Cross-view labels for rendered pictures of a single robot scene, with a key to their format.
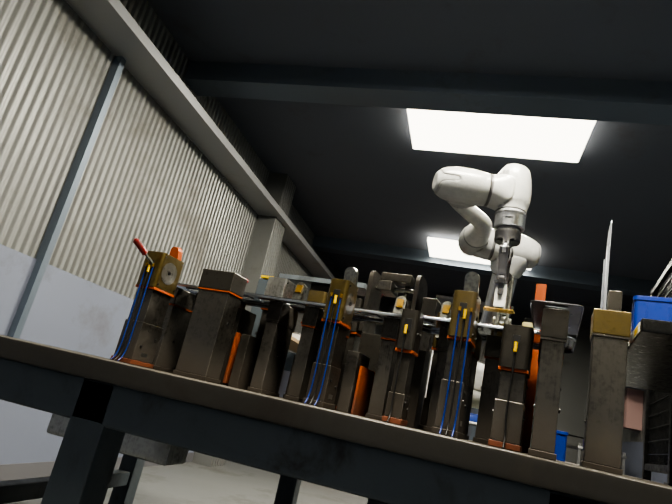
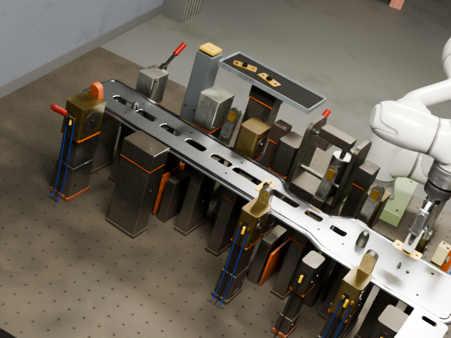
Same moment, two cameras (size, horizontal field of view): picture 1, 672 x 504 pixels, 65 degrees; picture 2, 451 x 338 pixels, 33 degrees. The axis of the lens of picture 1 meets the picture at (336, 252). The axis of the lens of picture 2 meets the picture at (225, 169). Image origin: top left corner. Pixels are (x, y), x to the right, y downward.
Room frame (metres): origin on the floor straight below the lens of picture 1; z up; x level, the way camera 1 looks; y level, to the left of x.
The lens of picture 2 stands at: (-0.35, 0.11, 2.31)
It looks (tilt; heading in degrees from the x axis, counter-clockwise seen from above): 33 degrees down; 359
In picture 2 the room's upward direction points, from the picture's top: 18 degrees clockwise
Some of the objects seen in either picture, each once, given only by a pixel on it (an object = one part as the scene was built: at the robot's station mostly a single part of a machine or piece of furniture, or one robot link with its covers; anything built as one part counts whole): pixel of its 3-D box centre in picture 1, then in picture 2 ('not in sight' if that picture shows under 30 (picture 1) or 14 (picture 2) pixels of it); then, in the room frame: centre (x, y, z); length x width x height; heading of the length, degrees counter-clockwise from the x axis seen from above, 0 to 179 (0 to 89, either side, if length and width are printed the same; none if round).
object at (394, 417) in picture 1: (402, 366); (295, 298); (1.37, -0.23, 0.84); 0.10 x 0.05 x 0.29; 155
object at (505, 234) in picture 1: (506, 245); (435, 196); (1.46, -0.49, 1.26); 0.08 x 0.07 x 0.09; 155
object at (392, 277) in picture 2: (336, 310); (258, 185); (1.65, -0.04, 1.00); 1.38 x 0.22 x 0.02; 65
